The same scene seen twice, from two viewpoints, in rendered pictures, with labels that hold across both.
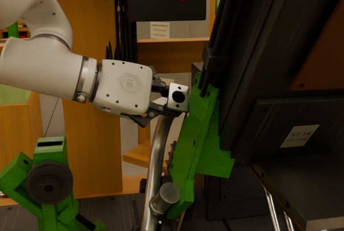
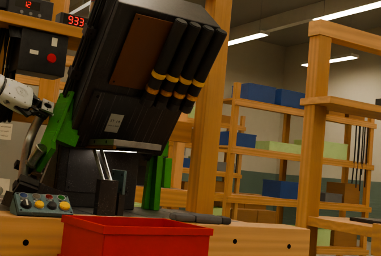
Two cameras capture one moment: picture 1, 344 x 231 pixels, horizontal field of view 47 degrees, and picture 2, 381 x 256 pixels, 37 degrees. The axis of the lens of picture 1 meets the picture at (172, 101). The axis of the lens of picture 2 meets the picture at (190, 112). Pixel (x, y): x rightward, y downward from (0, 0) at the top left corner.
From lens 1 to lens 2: 1.27 m
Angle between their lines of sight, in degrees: 31
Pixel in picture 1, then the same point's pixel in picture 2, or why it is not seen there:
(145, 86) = (30, 95)
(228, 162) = (75, 137)
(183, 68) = not seen: hidden behind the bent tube
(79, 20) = not seen: outside the picture
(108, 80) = (9, 86)
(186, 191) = (51, 145)
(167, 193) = (40, 147)
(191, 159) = (55, 129)
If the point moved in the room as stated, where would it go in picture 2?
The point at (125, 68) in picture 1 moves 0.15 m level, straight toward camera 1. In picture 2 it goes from (18, 84) to (29, 80)
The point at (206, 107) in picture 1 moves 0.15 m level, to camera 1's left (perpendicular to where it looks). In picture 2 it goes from (67, 101) to (17, 95)
